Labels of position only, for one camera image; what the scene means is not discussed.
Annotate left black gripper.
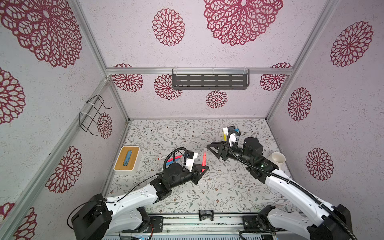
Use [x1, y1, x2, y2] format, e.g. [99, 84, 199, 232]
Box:
[170, 163, 208, 190]

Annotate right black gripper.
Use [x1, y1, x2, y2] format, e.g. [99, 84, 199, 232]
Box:
[207, 141, 254, 168]

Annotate pink highlighter pen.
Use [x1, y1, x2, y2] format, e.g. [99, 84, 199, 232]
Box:
[202, 152, 207, 167]
[167, 155, 183, 163]

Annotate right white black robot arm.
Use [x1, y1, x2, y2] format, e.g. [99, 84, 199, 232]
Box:
[207, 137, 357, 240]

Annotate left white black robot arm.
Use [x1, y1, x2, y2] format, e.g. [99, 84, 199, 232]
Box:
[67, 163, 209, 240]

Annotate wooden lid tissue box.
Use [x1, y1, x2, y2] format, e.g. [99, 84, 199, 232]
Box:
[114, 146, 142, 175]

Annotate white ceramic mug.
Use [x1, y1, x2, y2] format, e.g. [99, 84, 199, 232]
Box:
[267, 152, 286, 169]

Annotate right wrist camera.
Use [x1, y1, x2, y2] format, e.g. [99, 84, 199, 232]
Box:
[223, 126, 241, 147]

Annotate small black clip bracket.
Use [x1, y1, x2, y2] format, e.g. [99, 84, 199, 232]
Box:
[199, 210, 214, 222]

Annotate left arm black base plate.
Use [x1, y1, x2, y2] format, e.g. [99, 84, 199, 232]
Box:
[122, 217, 164, 234]

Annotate dark grey wall shelf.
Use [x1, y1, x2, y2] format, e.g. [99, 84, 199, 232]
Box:
[171, 69, 250, 90]

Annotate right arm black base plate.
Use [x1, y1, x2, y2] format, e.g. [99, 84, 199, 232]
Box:
[242, 215, 285, 234]

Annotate black wire wall rack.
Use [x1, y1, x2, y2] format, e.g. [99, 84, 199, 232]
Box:
[78, 95, 113, 139]

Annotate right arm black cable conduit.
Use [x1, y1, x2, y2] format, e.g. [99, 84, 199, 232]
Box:
[226, 130, 358, 240]

